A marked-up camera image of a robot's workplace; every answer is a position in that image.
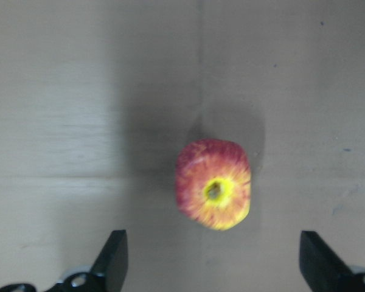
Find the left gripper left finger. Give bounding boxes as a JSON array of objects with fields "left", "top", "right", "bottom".
[{"left": 0, "top": 229, "right": 129, "bottom": 292}]

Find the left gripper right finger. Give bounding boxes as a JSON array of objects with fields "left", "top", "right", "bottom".
[{"left": 299, "top": 231, "right": 365, "bottom": 291}]

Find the red yellow apple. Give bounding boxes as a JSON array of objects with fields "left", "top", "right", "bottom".
[{"left": 175, "top": 139, "right": 251, "bottom": 231}]

